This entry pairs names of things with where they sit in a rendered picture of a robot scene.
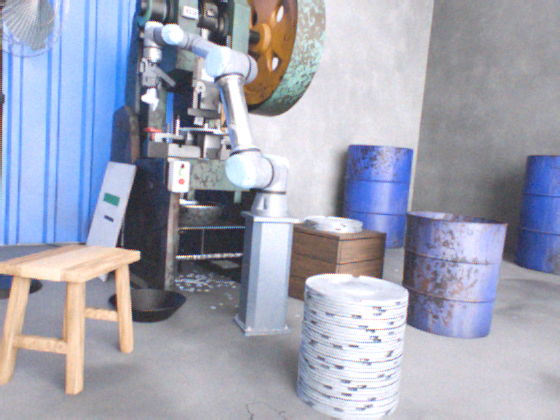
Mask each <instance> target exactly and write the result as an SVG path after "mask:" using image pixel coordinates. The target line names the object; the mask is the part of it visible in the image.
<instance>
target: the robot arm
mask: <svg viewBox="0 0 560 420"><path fill-rule="evenodd" d="M144 33H145V41H144V57H143V58H144V59H143V58H142V59H140V66H139V74H137V86H139V87H148V88H150V89H148V91H147V94H146V95H143V96H142V100H143V101H145V102H147V103H149V104H151V108H152V111H155V107H157V104H158V101H159V98H160V94H161V82H163V83H164V84H165V85H166V86H167V87H168V88H170V89H172V88H174V86H175V85H176V83H175V82H174V81H173V80H172V79H171V78H170V77H168V76H167V75H166V74H165V73H164V72H163V71H161V70H160V69H159V68H158V67H156V65H160V63H161V62H160V61H161V55H162V46H163V45H171V46H173V47H177V48H179V49H182V50H188V51H190V52H192V53H193V54H196V55H198V56H199V57H202V58H204V59H205V72H206V74H207V75H208V76H209V77H213V80H214V84H215V87H216V88H217V89H218V90H220V93H221V97H222V102H223V106H224V115H225V119H226V122H227V127H228V131H229V135H230V140H231V148H232V151H231V153H230V154H229V156H230V158H229V159H228V161H227V163H226V164H227V165H226V166H225V172H226V175H227V178H228V180H229V181H230V182H231V184H233V185H234V186H236V187H243V188H257V191H256V196H255V200H254V202H253V205H252V206H251V211H250V214H252V215H256V216H262V217H289V212H290V211H289V207H288V204H287V199H286V188H287V178H288V171H289V168H288V166H289V162H288V160H287V159H286V158H282V157H279V156H274V155H270V154H261V150H260V148H259V147H257V146H255V141H254V137H253V134H252V129H251V125H250V122H249V113H248V109H247V105H246V101H245V97H244V92H243V89H242V85H243V84H248V83H250V82H252V81H253V80H254V78H255V77H256V75H257V72H258V67H257V64H256V62H255V60H254V59H253V58H252V57H250V56H249V55H248V54H245V53H242V52H237V51H235V50H232V49H229V47H223V46H219V45H215V44H213V43H211V42H210V41H208V40H206V39H204V38H203V37H200V36H198V35H195V34H192V33H190V32H187V31H184V30H181V29H180V28H179V26H177V25H175V24H173V25H172V24H169V25H166V26H163V25H162V24H160V23H158V22H154V21H152V22H151V21H149V22H146V23H145V28H144ZM138 77H140V78H141V79H140V80H141V81H139V83H138Z"/></svg>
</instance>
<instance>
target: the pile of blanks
mask: <svg viewBox="0 0 560 420"><path fill-rule="evenodd" d="M305 290H306V291H305V292H304V304H303V308H304V309H303V319H302V324H303V326H302V334H301V337H302V339H301V341H300V349H299V361H298V376H297V394H298V396H299V397H300V399H301V400H303V402H304V403H305V404H307V405H308V406H309V405H310V407H312V408H313V409H315V410H316V411H318V412H321V413H323V414H325V415H330V416H334V417H337V418H342V419H347V420H375V419H379V418H384V417H387V416H388V415H390V414H391V413H393V412H394V411H395V409H396V408H397V405H398V402H399V380H400V372H401V370H400V369H401V364H402V357H403V355H404V354H403V341H404V332H405V326H406V322H407V320H406V317H407V307H408V302H407V300H408V299H407V298H406V299H405V300H403V301H401V302H396V303H365V302H350V301H345V300H339V299H336V298H332V297H328V296H326V295H321V294H318V293H316V292H315V291H313V290H311V289H309V288H308V287H307V286H306V284H305ZM382 416H384V417H382Z"/></svg>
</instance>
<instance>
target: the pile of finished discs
mask: <svg viewBox="0 0 560 420"><path fill-rule="evenodd" d="M304 226H305V227H307V228H309V229H317V230H322V231H329V232H339V233H357V232H361V231H362V222H361V223H360V221H356V220H352V219H347V218H340V217H305V221H304Z"/></svg>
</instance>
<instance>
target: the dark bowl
mask: <svg viewBox="0 0 560 420"><path fill-rule="evenodd" d="M130 300H131V312H132V322H136V323H157V322H161V321H165V320H167V319H168V318H169V317H170V316H172V315H173V314H174V312H175V311H176V310H177V309H179V308H180V307H181V306H182V305H183V304H184V303H186V302H187V297H185V296H184V295H182V294H181V293H178V292H175V291H168V290H160V289H135V290H130ZM108 301H109V303H110V304H112V305H113V306H115V309H116V310H118V306H117V295H116V293H115V294H113V295H111V296H110V297H109V298H108Z"/></svg>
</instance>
